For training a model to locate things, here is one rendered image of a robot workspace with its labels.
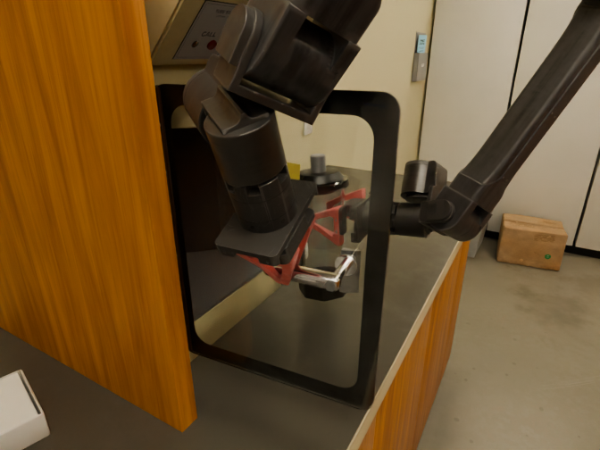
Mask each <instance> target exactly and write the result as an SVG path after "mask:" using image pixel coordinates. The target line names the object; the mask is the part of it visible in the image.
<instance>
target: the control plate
mask: <svg viewBox="0 0 600 450"><path fill-rule="evenodd" d="M236 6H237V4H231V3H224V2H219V1H213V0H205V1H204V3H203V5H202V7H201V9H200V11H199V12H198V14H197V16H196V17H195V19H194V21H193V23H192V25H191V26H190V28H189V30H188V32H187V34H186V36H185V37H184V38H183V40H182V42H181V44H180V46H179V48H178V50H177V52H176V53H175V55H174V56H173V58H172V59H209V58H210V56H211V55H212V54H216V55H218V56H219V53H218V52H217V51H216V50H215V48H216V47H215V48H214V49H212V50H209V49H208V48H207V45H208V43H209V42H210V41H212V40H215V41H216V42H217V44H218V41H219V39H220V36H221V33H222V31H223V28H224V26H225V24H226V21H227V19H228V17H229V15H230V13H231V12H232V10H233V9H234V8H235V7H236ZM194 41H198V42H199V43H198V45H197V46H196V47H192V46H191V45H192V43H193V42H194Z"/></svg>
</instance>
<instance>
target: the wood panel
mask: <svg viewBox="0 0 600 450"><path fill-rule="evenodd" d="M0 328H2V329H4V330H6V331H8V332H10V333H11V334H13V335H14V336H16V337H17V338H20V339H21V340H23V341H25V342H27V343H28V344H30V345H32V346H34V347H35V348H37V349H39V350H40V351H42V352H44V353H45V354H48V355H50V356H51V357H53V358H54V359H56V360H57V361H59V362H61V363H63V364H65V365H67V366H68V367H70V368H72V369H73V370H75V371H77V372H79V373H80V374H82V375H84V376H85V377H87V378H89V379H91V380H93V381H94V382H96V383H97V384H99V385H101V386H102V387H104V388H107V389H108V390H110V391H112V392H113V393H114V394H116V395H118V396H120V397H122V398H124V399H125V400H127V401H129V402H131V403H132V404H134V405H136V406H137V407H139V408H141V409H142V410H144V411H146V412H148V413H150V414H152V415H153V416H154V417H156V418H158V419H159V420H161V421H164V422H165V423H167V424H169V425H171V426H172V427H173V428H175V429H177V430H179V431H181V432H183V431H184V430H185V429H186V428H187V427H188V426H189V425H190V424H191V423H192V422H193V421H194V420H195V419H196V418H197V413H196V400H195V393H194V386H193V379H192V372H191V365H190V358H189V351H188V338H187V331H186V323H185V316H184V310H183V303H182V295H181V288H180V281H179V268H178V261H177V254H176V246H175V240H174V233H173V226H172V218H171V206H170V198H169V191H168V184H167V177H166V170H165V163H164V156H163V143H162V136H161V129H160V122H159V114H158V108H157V101H156V93H155V86H154V74H153V66H152V59H151V52H150V45H149V38H148V31H147V24H146V10H145V4H144V0H0Z"/></svg>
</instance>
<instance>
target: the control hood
mask: <svg viewBox="0 0 600 450"><path fill-rule="evenodd" d="M204 1H205V0H144V4H145V10H146V24H147V31H148V38H149V45H150V52H151V59H152V65H177V64H207V62H208V60H209V59H172V58H173V56H174V55H175V53H176V52H177V50H178V48H179V46H180V44H181V42H182V40H183V38H184V37H185V36H186V34H187V32H188V30H189V28H190V26H191V25H192V23H193V21H194V19H195V17H196V16H197V14H198V12H199V11H200V9H201V7H202V5H203V3H204ZM213 1H219V2H224V3H231V4H245V5H247V3H248V1H249V0H213Z"/></svg>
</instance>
